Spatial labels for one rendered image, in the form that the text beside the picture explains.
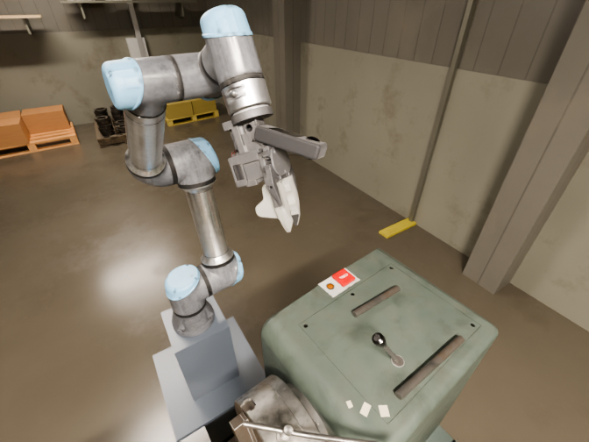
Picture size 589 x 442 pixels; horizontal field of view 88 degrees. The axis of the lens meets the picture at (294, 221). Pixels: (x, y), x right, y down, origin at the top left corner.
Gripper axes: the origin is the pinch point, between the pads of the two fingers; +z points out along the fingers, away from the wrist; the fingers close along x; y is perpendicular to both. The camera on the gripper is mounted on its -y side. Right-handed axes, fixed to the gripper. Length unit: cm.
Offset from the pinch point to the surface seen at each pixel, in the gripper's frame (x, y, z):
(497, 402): -131, -41, 174
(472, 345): -36, -27, 56
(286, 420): -1, 18, 50
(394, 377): -19, -7, 52
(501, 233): -218, -71, 96
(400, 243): -266, 11, 112
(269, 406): -3, 23, 47
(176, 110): -480, 397, -144
